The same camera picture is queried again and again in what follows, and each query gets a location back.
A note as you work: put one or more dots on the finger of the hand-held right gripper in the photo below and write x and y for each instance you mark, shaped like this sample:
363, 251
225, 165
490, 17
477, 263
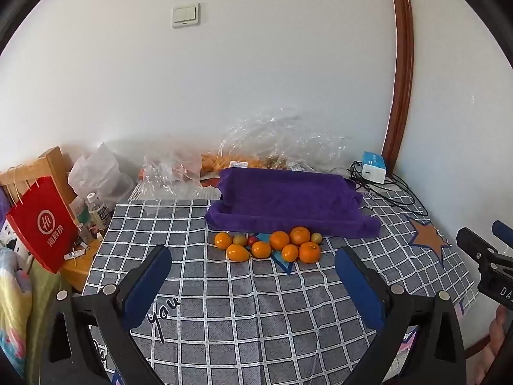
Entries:
505, 230
481, 248

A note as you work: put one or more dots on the grey checked bedsheet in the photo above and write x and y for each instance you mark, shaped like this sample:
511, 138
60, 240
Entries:
240, 308

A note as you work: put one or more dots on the white and blue box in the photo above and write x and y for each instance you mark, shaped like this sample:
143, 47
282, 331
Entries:
374, 166

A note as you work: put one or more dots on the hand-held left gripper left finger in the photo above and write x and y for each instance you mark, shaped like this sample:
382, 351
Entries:
146, 284

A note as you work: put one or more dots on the white plastic bag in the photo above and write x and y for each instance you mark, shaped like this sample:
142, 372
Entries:
100, 172

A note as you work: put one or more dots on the oval small orange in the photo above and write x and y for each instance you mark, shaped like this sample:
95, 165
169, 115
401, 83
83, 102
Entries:
237, 253

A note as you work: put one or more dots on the small green yellow fruit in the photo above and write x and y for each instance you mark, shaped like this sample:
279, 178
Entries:
239, 240
316, 238

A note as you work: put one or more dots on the small white device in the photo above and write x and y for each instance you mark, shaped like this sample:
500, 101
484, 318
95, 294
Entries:
76, 253

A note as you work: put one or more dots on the small red fruit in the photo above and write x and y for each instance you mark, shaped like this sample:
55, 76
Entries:
251, 240

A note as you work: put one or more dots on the person's right hand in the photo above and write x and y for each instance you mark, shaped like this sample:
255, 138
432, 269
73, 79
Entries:
501, 333

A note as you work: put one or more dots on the wooden headboard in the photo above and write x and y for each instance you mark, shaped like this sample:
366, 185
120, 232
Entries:
50, 164

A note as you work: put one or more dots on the red paper bag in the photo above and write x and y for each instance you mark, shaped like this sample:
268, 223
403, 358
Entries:
42, 228

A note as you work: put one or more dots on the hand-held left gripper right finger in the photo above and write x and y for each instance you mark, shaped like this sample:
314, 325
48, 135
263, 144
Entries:
356, 284

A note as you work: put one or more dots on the large clear plastic bag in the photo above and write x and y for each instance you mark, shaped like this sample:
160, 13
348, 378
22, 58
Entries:
280, 136

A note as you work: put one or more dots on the medium orange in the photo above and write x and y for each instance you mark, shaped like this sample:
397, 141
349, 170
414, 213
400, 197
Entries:
300, 235

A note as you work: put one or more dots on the white light switch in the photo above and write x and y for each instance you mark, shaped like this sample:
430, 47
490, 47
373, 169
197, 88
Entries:
185, 15

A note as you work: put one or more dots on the wooden side table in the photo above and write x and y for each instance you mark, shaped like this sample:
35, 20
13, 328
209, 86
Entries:
80, 268

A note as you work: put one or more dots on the brown wooden door frame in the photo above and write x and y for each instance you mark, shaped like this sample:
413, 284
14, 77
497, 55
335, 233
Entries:
400, 68

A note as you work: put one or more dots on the clear water bottle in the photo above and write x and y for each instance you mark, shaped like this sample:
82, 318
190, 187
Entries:
98, 210

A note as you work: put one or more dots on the purple towel lined tray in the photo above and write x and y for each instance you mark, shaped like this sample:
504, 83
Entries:
288, 204

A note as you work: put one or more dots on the large orange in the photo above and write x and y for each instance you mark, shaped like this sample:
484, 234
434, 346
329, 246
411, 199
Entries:
310, 252

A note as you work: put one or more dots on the small clear plastic bag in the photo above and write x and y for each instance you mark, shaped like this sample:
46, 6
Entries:
172, 164

